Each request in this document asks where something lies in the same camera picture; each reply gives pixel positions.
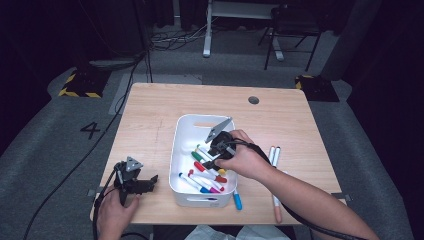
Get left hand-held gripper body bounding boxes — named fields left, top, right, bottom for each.
left=112, top=155, right=145, bottom=207

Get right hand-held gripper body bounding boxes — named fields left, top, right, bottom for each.
left=204, top=116, right=238, bottom=160

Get light green cap marker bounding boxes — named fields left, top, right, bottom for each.
left=196, top=143, right=216, bottom=160

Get brick red cap marker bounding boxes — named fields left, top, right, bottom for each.
left=193, top=161, right=229, bottom=184

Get dark green cap marker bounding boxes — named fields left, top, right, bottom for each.
left=190, top=150, right=214, bottom=169

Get magenta cap marker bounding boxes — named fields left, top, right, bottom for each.
left=199, top=181, right=222, bottom=195

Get dark blue cap marker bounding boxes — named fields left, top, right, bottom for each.
left=177, top=172, right=212, bottom=195

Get white plastic bin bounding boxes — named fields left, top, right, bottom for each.
left=167, top=113, right=239, bottom=209

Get light blue cap marker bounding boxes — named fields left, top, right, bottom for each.
left=232, top=188, right=244, bottom=212

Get person's right hand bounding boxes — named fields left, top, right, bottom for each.
left=215, top=129, right=272, bottom=182

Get person's left hand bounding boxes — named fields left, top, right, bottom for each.
left=95, top=189, right=142, bottom=238

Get person's light grey trousers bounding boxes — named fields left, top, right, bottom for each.
left=184, top=224, right=288, bottom=240

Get pink cap marker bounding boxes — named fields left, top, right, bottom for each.
left=272, top=194, right=283, bottom=224

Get large black yellow striped base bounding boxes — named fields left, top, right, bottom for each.
left=58, top=68, right=113, bottom=99

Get small black yellow striped base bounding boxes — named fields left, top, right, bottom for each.
left=294, top=74, right=340, bottom=103

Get black stand pole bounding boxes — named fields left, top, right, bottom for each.
left=133, top=0, right=154, bottom=84

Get black metal chair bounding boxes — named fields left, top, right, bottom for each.
left=258, top=4, right=323, bottom=73

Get left hand-held gripper black cable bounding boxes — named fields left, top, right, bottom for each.
left=91, top=162, right=150, bottom=240

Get long black floor cable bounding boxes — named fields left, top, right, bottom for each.
left=23, top=53, right=148, bottom=240

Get white desk frame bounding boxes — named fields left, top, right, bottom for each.
left=202, top=0, right=286, bottom=62

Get bundle of floor cables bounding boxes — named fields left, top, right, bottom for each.
left=148, top=19, right=214, bottom=52

